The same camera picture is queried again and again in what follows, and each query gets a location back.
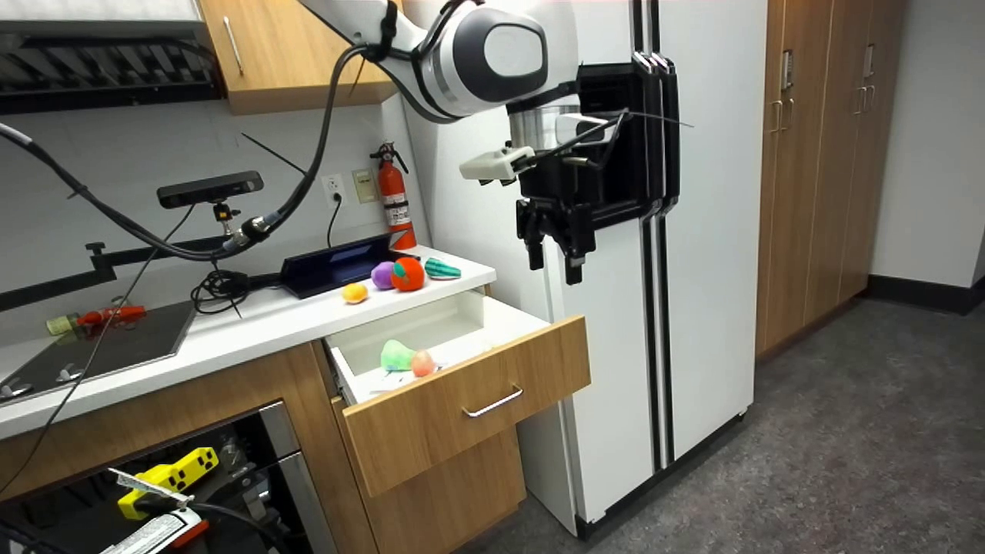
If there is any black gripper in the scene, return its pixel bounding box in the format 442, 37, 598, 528
513, 152, 604, 288

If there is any white drawer with wooden front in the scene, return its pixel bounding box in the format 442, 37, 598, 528
324, 288, 594, 504

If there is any teal plush toy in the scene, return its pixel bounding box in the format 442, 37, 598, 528
422, 254, 464, 284

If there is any white refrigerator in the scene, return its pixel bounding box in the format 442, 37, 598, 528
396, 0, 771, 540

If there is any red orange plush toy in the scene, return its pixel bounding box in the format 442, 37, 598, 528
390, 251, 432, 296

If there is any red fire extinguisher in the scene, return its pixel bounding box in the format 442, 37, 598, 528
368, 139, 422, 254

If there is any purple plush toy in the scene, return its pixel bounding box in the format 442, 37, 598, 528
366, 259, 400, 296

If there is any pale green plush toy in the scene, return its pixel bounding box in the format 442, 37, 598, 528
379, 338, 418, 374

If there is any wooden base cabinet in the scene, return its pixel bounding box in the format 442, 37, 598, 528
0, 341, 534, 554

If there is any tall wooden cabinet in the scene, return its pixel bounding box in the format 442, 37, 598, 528
753, 0, 911, 362

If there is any yellow power splitter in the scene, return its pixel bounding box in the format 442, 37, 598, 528
114, 442, 221, 524

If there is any red toy vegetable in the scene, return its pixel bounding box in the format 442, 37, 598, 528
74, 302, 152, 335

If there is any black flat cooktop plate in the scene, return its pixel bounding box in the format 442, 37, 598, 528
0, 297, 201, 402

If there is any white labelled packet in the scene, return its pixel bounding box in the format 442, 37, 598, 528
102, 504, 217, 554

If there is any black vented hood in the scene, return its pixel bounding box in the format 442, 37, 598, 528
0, 18, 230, 116

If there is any pale green toy vegetable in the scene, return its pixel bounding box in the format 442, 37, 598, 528
44, 315, 84, 341

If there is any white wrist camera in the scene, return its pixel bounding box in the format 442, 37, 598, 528
458, 142, 538, 192

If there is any beige wall switch plate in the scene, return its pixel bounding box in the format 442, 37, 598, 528
352, 166, 381, 205

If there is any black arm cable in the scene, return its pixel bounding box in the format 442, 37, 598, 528
0, 0, 404, 264

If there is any wooden wall cabinet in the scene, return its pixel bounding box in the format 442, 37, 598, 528
197, 0, 418, 116

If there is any black coiled cable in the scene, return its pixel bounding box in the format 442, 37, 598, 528
189, 264, 256, 317

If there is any stainless appliance frame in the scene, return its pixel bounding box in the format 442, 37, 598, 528
253, 396, 346, 554

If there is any black stereo camera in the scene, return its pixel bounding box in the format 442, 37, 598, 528
155, 170, 267, 211

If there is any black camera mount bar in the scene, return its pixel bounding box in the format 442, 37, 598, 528
0, 208, 248, 315

